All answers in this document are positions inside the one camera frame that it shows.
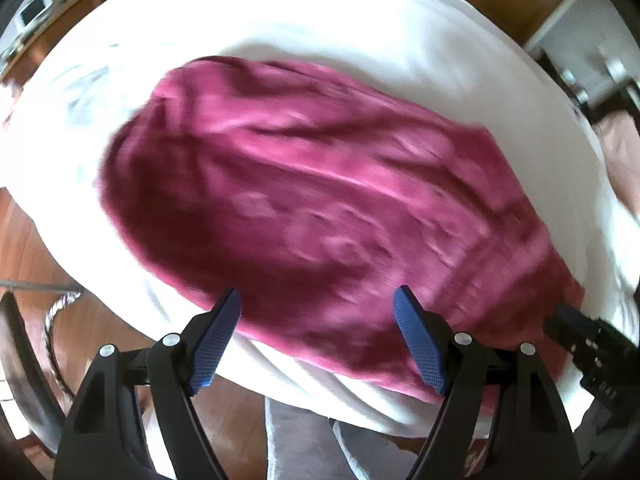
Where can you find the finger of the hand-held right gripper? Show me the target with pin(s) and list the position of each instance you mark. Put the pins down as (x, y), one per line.
(570, 327)

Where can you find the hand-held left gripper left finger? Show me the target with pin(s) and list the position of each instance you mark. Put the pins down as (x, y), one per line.
(215, 347)

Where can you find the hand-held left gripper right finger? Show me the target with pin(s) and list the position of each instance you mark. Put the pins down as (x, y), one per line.
(420, 347)

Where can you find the red floral fleece pants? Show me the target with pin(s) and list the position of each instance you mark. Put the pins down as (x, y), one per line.
(310, 200)

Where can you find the person's grey trousers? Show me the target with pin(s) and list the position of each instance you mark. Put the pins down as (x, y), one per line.
(300, 440)

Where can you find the pink pillow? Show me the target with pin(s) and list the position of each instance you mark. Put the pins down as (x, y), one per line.
(622, 145)

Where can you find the dark chair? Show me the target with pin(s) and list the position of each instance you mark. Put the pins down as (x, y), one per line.
(25, 375)

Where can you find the white sheet-covered table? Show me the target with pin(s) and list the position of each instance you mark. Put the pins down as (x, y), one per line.
(350, 25)

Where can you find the wooden sideboard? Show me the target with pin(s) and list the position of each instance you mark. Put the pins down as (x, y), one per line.
(20, 37)

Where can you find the white tablet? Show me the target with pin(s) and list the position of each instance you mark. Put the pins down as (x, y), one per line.
(34, 7)

